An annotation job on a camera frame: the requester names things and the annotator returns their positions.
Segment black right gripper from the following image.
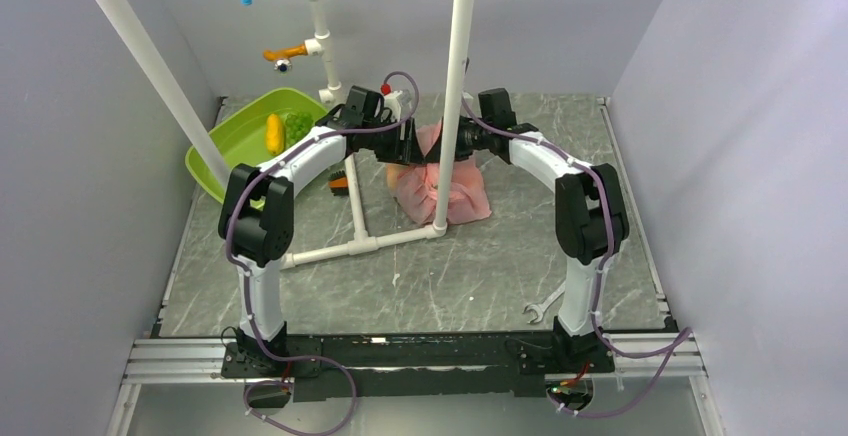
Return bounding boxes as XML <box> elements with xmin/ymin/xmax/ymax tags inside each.
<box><xmin>426</xmin><ymin>116</ymin><xmax>493</xmax><ymax>164</ymax></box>

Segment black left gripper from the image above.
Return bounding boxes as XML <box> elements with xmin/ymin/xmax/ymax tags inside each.
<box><xmin>364</xmin><ymin>117</ymin><xmax>427</xmax><ymax>167</ymax></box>

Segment pink plastic bag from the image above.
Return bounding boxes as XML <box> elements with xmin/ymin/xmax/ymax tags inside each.
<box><xmin>385</xmin><ymin>156</ymin><xmax>491</xmax><ymax>225</ymax></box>

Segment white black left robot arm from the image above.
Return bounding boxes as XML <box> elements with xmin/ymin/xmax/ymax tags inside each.
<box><xmin>218</xmin><ymin>86</ymin><xmax>418</xmax><ymax>376</ymax></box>

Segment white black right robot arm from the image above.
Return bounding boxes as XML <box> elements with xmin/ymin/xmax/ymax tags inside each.
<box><xmin>458</xmin><ymin>88</ymin><xmax>630</xmax><ymax>371</ymax></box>

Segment green fake grapes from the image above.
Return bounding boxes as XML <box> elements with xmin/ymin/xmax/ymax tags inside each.
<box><xmin>283</xmin><ymin>112</ymin><xmax>314</xmax><ymax>147</ymax></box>

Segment yellow fake corn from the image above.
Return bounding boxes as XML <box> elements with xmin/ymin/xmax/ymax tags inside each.
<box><xmin>264</xmin><ymin>113</ymin><xmax>285</xmax><ymax>156</ymax></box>

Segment orange black brush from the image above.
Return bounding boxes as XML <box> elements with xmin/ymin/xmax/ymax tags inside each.
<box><xmin>328</xmin><ymin>170</ymin><xmax>350</xmax><ymax>197</ymax></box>

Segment orange plastic faucet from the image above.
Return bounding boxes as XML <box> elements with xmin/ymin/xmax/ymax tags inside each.
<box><xmin>262</xmin><ymin>44</ymin><xmax>309</xmax><ymax>74</ymax></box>

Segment green plastic basin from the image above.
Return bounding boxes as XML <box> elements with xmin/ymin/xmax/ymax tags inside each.
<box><xmin>209</xmin><ymin>88</ymin><xmax>328</xmax><ymax>167</ymax></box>

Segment silver wrench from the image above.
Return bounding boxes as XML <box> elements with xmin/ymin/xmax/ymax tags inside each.
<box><xmin>523</xmin><ymin>281</ymin><xmax>566</xmax><ymax>325</ymax></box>

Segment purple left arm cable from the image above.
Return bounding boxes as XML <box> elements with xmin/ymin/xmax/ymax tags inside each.
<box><xmin>223</xmin><ymin>71</ymin><xmax>421</xmax><ymax>436</ymax></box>

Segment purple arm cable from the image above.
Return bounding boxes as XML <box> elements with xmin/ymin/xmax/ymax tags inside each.
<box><xmin>223</xmin><ymin>71</ymin><xmax>421</xmax><ymax>436</ymax></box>
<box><xmin>460</xmin><ymin>58</ymin><xmax>694</xmax><ymax>420</ymax></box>

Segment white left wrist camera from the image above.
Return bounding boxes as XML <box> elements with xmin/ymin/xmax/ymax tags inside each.
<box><xmin>380</xmin><ymin>83</ymin><xmax>412</xmax><ymax>122</ymax></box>

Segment white PVC pipe frame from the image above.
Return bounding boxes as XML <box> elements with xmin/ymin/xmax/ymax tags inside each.
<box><xmin>95</xmin><ymin>0</ymin><xmax>474</xmax><ymax>267</ymax></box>

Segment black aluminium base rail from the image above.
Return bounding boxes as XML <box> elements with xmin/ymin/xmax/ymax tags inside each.
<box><xmin>124</xmin><ymin>331</ymin><xmax>706</xmax><ymax>402</ymax></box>

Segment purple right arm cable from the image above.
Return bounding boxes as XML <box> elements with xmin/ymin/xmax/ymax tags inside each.
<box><xmin>460</xmin><ymin>58</ymin><xmax>694</xmax><ymax>420</ymax></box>

